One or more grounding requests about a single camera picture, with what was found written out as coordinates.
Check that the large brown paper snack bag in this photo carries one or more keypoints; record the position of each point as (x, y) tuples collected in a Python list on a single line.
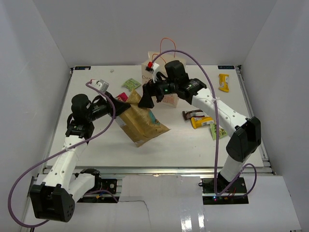
[(139, 124)]

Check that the green triangular snack packet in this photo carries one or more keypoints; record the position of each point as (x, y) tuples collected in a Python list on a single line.
[(221, 132)]

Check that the blue logo sticker left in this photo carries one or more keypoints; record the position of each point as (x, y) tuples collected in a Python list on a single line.
[(81, 68)]

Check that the brown chocolate bar wrapper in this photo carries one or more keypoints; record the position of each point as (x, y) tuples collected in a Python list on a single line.
[(187, 115)]

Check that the yellow snack bar wrapper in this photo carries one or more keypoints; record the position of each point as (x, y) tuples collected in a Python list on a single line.
[(198, 122)]

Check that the aluminium frame rail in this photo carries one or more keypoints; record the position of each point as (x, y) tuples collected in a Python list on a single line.
[(163, 170)]

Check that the yellow snack packet far right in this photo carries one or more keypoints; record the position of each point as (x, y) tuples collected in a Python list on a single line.
[(223, 82)]

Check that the blue logo sticker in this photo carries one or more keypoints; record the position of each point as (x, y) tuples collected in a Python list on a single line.
[(81, 68), (226, 67)]

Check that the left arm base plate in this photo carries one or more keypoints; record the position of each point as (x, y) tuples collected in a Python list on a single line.
[(108, 184)]

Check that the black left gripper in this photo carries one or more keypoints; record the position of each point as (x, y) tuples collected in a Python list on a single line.
[(119, 106)]

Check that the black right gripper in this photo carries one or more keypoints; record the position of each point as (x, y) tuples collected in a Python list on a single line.
[(147, 101)]

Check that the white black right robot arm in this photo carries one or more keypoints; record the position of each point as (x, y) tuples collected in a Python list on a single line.
[(244, 132)]

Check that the red foil snack packet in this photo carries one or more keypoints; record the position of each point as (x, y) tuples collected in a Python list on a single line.
[(122, 97)]

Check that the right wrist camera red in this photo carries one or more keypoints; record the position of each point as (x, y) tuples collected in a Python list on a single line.
[(152, 67)]

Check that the blue logo sticker right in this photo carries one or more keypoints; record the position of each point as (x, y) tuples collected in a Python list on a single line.
[(226, 67)]

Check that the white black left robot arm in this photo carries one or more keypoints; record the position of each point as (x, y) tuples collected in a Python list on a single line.
[(55, 197)]

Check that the green snack packet near bag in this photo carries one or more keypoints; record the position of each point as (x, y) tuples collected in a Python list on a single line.
[(131, 84)]

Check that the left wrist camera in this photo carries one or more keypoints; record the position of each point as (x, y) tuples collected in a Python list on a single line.
[(102, 85)]

